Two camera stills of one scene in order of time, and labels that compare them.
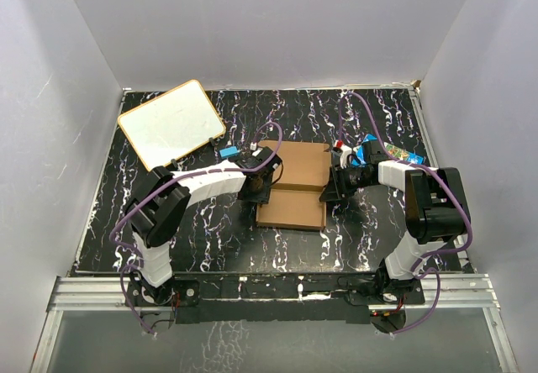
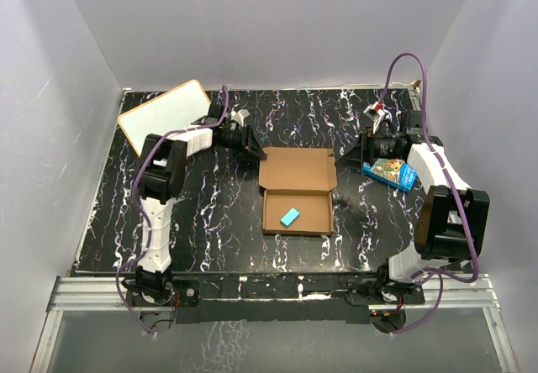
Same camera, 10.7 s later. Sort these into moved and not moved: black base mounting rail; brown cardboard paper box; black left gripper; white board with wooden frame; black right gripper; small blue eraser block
Moved: brown cardboard paper box; black right gripper; black left gripper; small blue eraser block
Not moved: black base mounting rail; white board with wooden frame
